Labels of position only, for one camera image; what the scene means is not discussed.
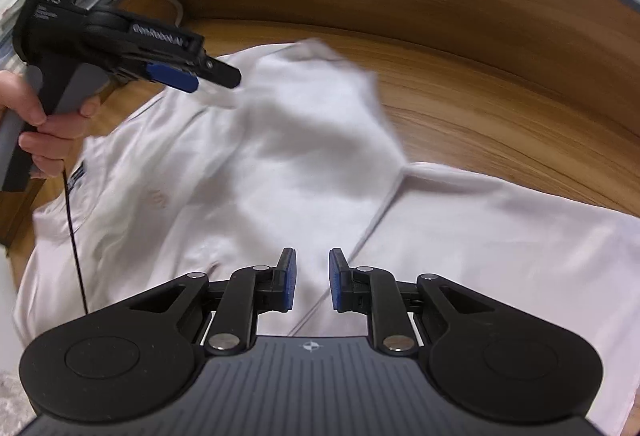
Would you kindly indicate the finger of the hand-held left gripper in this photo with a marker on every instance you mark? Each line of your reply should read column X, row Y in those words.
column 192, row 71

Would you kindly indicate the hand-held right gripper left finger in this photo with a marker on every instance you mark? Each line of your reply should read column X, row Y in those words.
column 289, row 277

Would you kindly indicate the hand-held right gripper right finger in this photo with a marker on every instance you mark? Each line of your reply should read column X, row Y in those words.
column 338, row 280

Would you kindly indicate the white shirt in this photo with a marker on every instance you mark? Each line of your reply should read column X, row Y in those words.
column 280, row 196

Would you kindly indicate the person's left hand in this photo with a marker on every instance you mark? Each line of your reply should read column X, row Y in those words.
column 37, row 120

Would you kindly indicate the wooden headboard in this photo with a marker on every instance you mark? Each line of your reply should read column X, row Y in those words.
column 400, row 10

